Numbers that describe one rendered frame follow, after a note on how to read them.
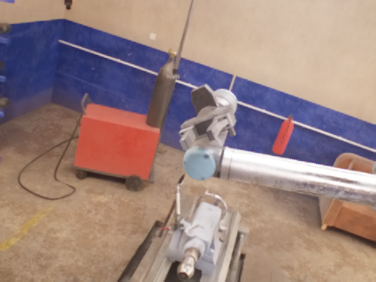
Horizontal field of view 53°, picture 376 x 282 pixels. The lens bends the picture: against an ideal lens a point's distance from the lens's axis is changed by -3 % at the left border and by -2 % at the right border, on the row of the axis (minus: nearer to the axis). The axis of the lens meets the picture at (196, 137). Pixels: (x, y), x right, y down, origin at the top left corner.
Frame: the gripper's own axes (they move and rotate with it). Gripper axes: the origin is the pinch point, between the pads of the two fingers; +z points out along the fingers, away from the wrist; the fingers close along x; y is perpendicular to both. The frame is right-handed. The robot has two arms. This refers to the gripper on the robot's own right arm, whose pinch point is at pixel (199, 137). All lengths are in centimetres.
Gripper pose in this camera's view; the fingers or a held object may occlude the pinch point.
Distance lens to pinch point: 90.5
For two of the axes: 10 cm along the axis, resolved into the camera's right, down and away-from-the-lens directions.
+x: -8.8, 3.2, 3.4
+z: -2.3, 3.3, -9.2
